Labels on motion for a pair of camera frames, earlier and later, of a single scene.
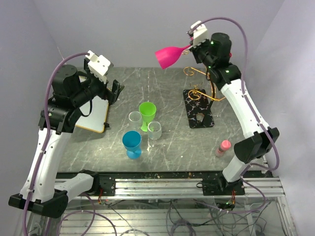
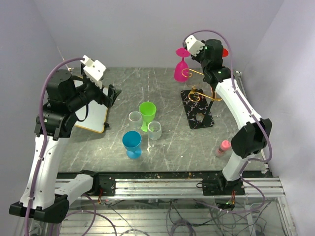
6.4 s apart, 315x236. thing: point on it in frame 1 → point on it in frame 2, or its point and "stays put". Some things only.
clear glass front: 154,130 stays put
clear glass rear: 135,121 stays put
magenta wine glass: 167,56 → 181,69
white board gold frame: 95,121 stays put
